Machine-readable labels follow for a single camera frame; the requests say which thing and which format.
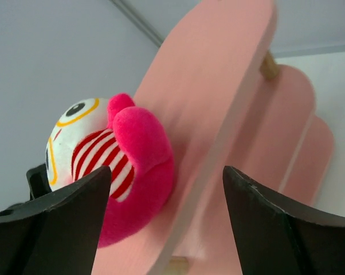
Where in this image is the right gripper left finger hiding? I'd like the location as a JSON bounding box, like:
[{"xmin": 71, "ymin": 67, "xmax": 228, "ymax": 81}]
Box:
[{"xmin": 0, "ymin": 167, "xmax": 111, "ymax": 275}]

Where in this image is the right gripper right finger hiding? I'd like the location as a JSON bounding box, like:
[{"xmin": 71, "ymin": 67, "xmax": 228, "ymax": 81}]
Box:
[{"xmin": 223, "ymin": 166, "xmax": 345, "ymax": 275}]

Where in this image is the pink three-tier wooden shelf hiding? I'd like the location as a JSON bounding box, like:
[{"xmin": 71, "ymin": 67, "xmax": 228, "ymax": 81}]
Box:
[{"xmin": 92, "ymin": 1, "xmax": 334, "ymax": 274}]

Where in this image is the right aluminium frame post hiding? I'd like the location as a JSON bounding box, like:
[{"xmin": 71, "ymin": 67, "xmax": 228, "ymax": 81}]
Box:
[{"xmin": 110, "ymin": 0, "xmax": 164, "ymax": 48}]

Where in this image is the white pink plush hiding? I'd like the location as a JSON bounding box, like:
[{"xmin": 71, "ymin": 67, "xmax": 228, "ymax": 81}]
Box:
[{"xmin": 45, "ymin": 93, "xmax": 174, "ymax": 248}]

